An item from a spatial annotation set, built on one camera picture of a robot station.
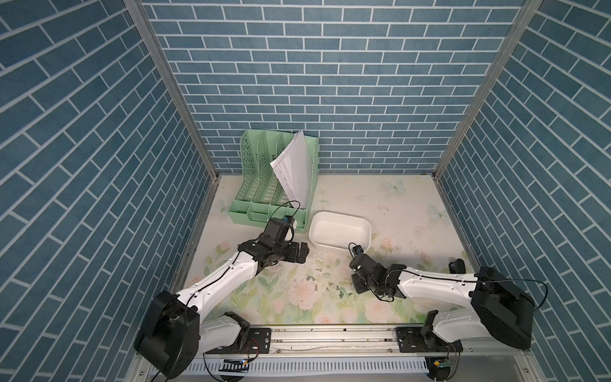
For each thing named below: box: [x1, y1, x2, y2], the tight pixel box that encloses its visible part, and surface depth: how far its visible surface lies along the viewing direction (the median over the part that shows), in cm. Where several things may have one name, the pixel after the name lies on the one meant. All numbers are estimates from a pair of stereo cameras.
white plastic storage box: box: [308, 210, 373, 251], surface depth 101 cm
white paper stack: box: [269, 130, 313, 210], surface depth 93 cm
